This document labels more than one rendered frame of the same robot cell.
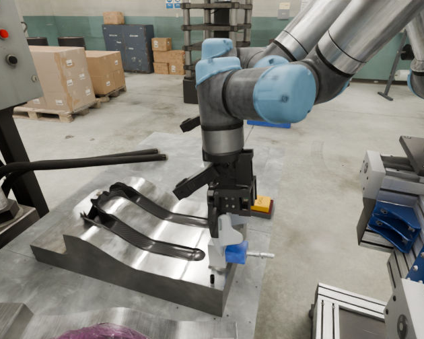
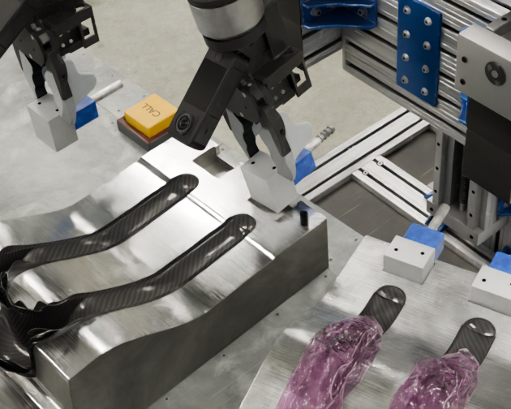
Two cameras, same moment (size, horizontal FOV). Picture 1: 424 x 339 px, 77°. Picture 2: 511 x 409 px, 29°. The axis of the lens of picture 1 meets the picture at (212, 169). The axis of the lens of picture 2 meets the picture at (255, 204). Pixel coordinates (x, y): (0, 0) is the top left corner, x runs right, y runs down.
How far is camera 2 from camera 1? 0.82 m
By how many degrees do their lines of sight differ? 45
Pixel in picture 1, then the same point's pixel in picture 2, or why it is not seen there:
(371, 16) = not seen: outside the picture
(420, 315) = (502, 48)
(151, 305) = (250, 346)
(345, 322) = not seen: hidden behind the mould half
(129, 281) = (195, 352)
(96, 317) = (275, 369)
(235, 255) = (303, 165)
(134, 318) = (305, 325)
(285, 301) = not seen: hidden behind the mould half
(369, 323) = (340, 200)
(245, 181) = (281, 44)
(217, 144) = (251, 14)
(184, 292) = (280, 277)
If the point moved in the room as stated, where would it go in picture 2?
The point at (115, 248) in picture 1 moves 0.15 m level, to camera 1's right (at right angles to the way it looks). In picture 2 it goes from (152, 320) to (222, 231)
